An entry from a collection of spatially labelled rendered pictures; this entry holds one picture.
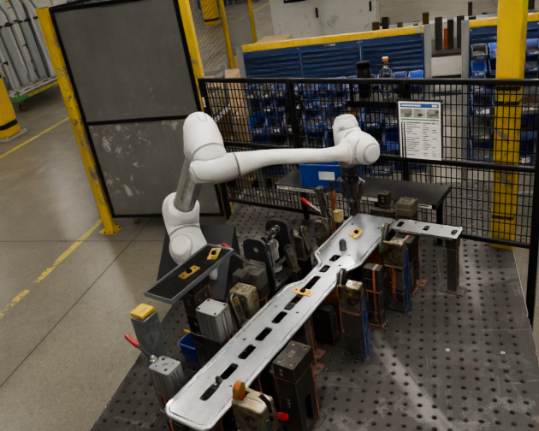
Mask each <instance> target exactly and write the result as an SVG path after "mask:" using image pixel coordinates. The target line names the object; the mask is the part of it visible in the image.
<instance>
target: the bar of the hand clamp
mask: <svg viewBox="0 0 539 431"><path fill-rule="evenodd" d="M328 190H329V189H328V188H327V187H326V186H325V187H324V188H323V186H318V187H317V188H316V189H314V192H316V195H317V200H318V203H319V207H320V210H321V214H322V217H323V218H327V219H328V217H329V219H328V224H329V221H332V220H331V216H330V213H329V207H328V204H327V200H326V197H325V193H327V192H328ZM327 216H328V217H327Z"/></svg>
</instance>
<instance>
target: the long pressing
mask: <svg viewBox="0 0 539 431"><path fill-rule="evenodd" d="M384 222H387V223H389V224H390V229H389V232H390V231H391V230H392V226H393V225H394V224H395V223H396V220H395V219H393V218H387V217H381V216H375V215H365V214H359V213H357V214H356V215H355V216H350V217H349V218H348V219H347V220H346V221H345V222H344V223H343V224H342V225H341V226H340V227H339V228H338V229H337V230H336V231H335V232H334V233H333V234H332V235H331V236H330V237H329V238H328V239H327V240H326V241H325V242H324V243H323V244H322V245H321V246H320V247H319V248H318V249H317V250H316V251H315V252H314V254H313V255H314V258H315V260H316V262H317V266H316V267H315V268H314V269H313V270H312V271H311V272H310V273H309V274H308V275H307V276H306V277H305V278H304V279H303V280H300V281H297V282H294V283H289V284H286V285H285V286H283V287H282V288H281V289H280V290H279V291H278V292H277V293H276V294H275V295H274V296H273V297H272V298H271V299H270V300H269V301H268V302H267V303H266V304H265V305H264V306H263V307H262V308H261V309H260V310H259V311H258V312H257V313H256V314H255V315H254V316H253V317H252V318H251V319H250V320H249V321H248V322H247V323H246V324H245V325H244V326H243V327H242V328H241V330H240V331H239V332H238V333H237V334H236V335H235V336H234V337H233V338H232V339H231V340H230V341H229V342H228V343H227V344H226V345H225V346H224V347H223V348H222V349H221V350H220V351H219V352H218V353H217V354H216V355H215V356H214V357H213V358H212V359H211V360H210V361H209V362H208V363H207V364H206V365H205V366H204V367H203V368H202V369H201V370H200V371H199V372H198V373H197V374H196V375H195V376H194V377H193V378H192V379H191V380H190V381H189V382H188V383H187V384H186V385H185V386H184V387H183V388H182V389H181V390H180V391H179V392H178V393H177V394H176V395H175V396H174V397H173V398H172V399H171V400H170V401H169V402H168V403H167V404H166V405H165V408H164V411H165V414H166V416H167V417H168V418H170V419H172V420H174V421H176V422H178V423H181V424H183V425H185V426H187V427H189V428H192V429H194V430H196V431H208V430H210V429H212V428H214V427H215V426H216V425H217V423H218V422H219V421H220V420H221V419H222V418H223V416H224V415H225V414H226V413H227V412H228V410H229V409H230V408H231V407H232V404H231V402H232V400H233V385H234V383H235V382H236V381H237V380H241V381H243V382H245V384H246V387H249V386H250V385H251V384H252V383H253V382H254V381H255V380H256V379H257V377H258V376H259V375H260V374H261V373H262V372H263V370H264V369H265V368H266V367H267V366H268V365H269V363H270V362H271V361H272V360H273V359H274V357H275V356H276V355H277V354H278V353H279V352H280V350H281V349H282V348H283V347H284V346H285V344H286V343H287V342H288V341H289V340H290V339H291V338H292V337H293V336H294V335H295V334H296V333H297V331H298V330H299V329H300V328H301V327H302V325H303V324H304V323H305V322H306V321H307V320H308V318H309V317H310V316H311V315H312V314H313V312H314V311H315V310H316V309H317V308H318V307H319V305H320V304H321V303H322V302H323V301H324V300H325V298H326V297H328V295H329V294H330V293H331V292H332V291H333V290H334V289H335V283H336V278H335V277H336V273H337V271H338V269H339V267H342V268H344V269H346V275H347V274H348V273H349V272H350V271H352V270H354V269H356V268H358V267H360V266H361V265H362V264H363V263H364V261H365V260H366V259H367V258H368V257H369V256H370V254H371V253H372V252H373V251H374V250H375V249H376V248H377V247H378V246H379V244H380V238H381V233H382V232H381V228H382V225H383V223H384ZM352 224H353V225H352ZM356 227H358V228H360V229H361V230H363V232H362V233H361V234H360V235H359V236H358V237H357V238H356V239H355V238H353V237H351V236H350V235H348V234H349V233H350V232H351V231H352V230H353V229H354V228H356ZM378 228H379V229H378ZM389 232H388V233H389ZM340 239H344V240H345V241H346V250H345V251H340V247H339V241H340ZM348 255H350V256H348ZM333 256H340V257H339V258H338V259H337V260H336V261H335V262H333V261H329V260H330V259H331V258H332V257H333ZM339 265H341V266H339ZM323 266H330V268H329V269H328V270H327V271H326V272H325V273H322V272H319V271H320V270H321V269H322V268H323ZM314 276H318V277H321V278H320V279H319V280H318V281H317V282H316V283H315V285H314V286H313V287H312V288H311V289H310V290H312V291H314V293H313V294H312V295H311V296H310V297H307V296H305V295H302V296H303V298H302V299H301V300H300V301H299V302H298V303H297V304H296V305H295V306H294V307H293V308H292V309H291V310H284V308H285V307H286V306H287V305H288V304H289V303H290V302H291V301H292V300H293V299H294V298H295V296H296V295H301V294H297V293H294V292H292V290H293V289H294V288H295V287H296V286H298V287H302V288H304V287H305V286H306V285H307V284H308V283H309V282H310V280H311V279H312V278H313V277H314ZM276 306H277V307H276ZM281 312H285V313H287V314H286V315H285V316H284V317H283V319H282V320H281V321H280V322H279V323H277V324H275V323H272V321H273V320H274V319H275V318H276V317H277V316H278V315H279V314H280V313H281ZM296 312H299V313H296ZM266 328H269V329H272V331H271V332H270V333H269V334H268V335H267V336H266V337H265V338H264V339H263V340H262V341H259V340H256V338H257V337H258V336H259V335H260V334H261V333H262V332H263V331H264V330H265V329H266ZM243 339H245V340H243ZM249 345H252V346H255V347H256V348H255V349H254V350H253V351H252V353H251V354H250V355H249V356H248V357H247V358H246V359H240V358H239V356H240V354H241V353H242V352H243V351H244V350H245V349H246V348H247V347H248V346H249ZM232 364H234V365H237V366H238V368H237V369H236V370H235V371H234V372H233V373H232V374H231V375H230V376H229V377H228V378H227V379H226V380H223V379H222V380H223V381H222V383H221V384H220V385H218V384H216V383H215V382H216V380H215V377H216V376H217V375H220V376H221V375H222V374H223V373H224V372H225V370H226V369H227V368H228V367H229V366H230V365H232ZM208 376H209V378H207V377H208ZM212 385H216V386H219V388H218V389H217V390H216V391H215V392H214V393H213V394H212V395H211V396H210V398H209V399H208V400H206V401H203V400H201V399H200V397H201V396H202V395H203V394H204V393H205V392H206V391H207V390H208V389H209V388H210V387H211V386H212ZM230 386H231V387H230Z"/></svg>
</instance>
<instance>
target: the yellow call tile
mask: <svg viewBox="0 0 539 431"><path fill-rule="evenodd" d="M152 311H154V307H152V306H150V305H147V304H141V305H140V306H138V307H137V308H136V309H134V310H133V311H132V312H130V315H131V316H135V317H138V318H140V319H144V318H145V317H146V316H148V315H149V314H150V313H152Z"/></svg>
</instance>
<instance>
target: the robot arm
mask: <svg viewBox="0 0 539 431"><path fill-rule="evenodd" d="M333 131H334V142H335V146H334V147H330V148H325V149H271V150H262V151H245V152H232V153H227V152H226V151H225V148H224V145H223V141H222V136H221V134H220V132H219V129H218V127H217V125H216V123H215V122H214V121H213V119H212V118H211V117H210V116H209V115H207V114H205V113H203V112H195V113H192V114H190V115H189V116H188V117H187V118H186V119H185V122H184V126H183V132H184V134H183V140H184V154H185V156H186V157H185V161H184V164H183V168H182V171H181V177H180V181H179V184H178V187H177V191H176V192H173V193H171V194H169V195H168V196H167V197H166V198H165V199H164V201H163V208H162V211H163V219H164V223H165V227H166V229H167V232H168V234H169V238H170V243H169V253H170V256H171V257H172V258H173V260H174V261H175V262H176V263H177V264H178V265H179V264H181V263H182V262H184V261H185V260H186V259H188V258H189V257H190V256H191V255H192V254H193V253H195V252H196V251H198V250H199V249H200V248H201V247H203V246H204V245H206V244H207V242H206V240H205V238H204V235H203V234H202V232H201V229H200V225H199V202H198V200H197V199H198V194H199V191H200V188H201V186H202V185H214V184H219V183H223V182H227V181H231V180H233V179H236V178H239V177H241V176H243V175H245V174H248V173H250V172H252V171H254V170H256V169H259V168H262V167H265V166H269V165H275V164H294V163H322V162H338V163H339V165H340V166H341V177H339V178H338V179H337V180H336V181H337V182H338V184H339V186H340V189H341V193H342V196H343V198H344V199H346V200H347V201H348V206H349V208H351V216H355V215H356V214H357V208H358V201H359V200H360V199H361V198H362V193H363V188H364V183H365V180H362V179H361V178H360V175H359V173H358V172H359V170H358V165H359V164H363V165H367V164H372V163H373V162H375V161H376V160H377V159H378V158H379V156H380V145H379V144H378V143H377V141H376V140H375V139H374V138H373V137H372V136H370V135H369V134H368V133H365V132H362V131H361V129H360V127H358V122H357V120H356V118H355V117H354V115H349V114H344V115H339V116H338V117H336V118H335V122H334V129H333ZM358 181H359V186H358V191H357V183H358ZM344 182H345V183H346V186H345V184H344Z"/></svg>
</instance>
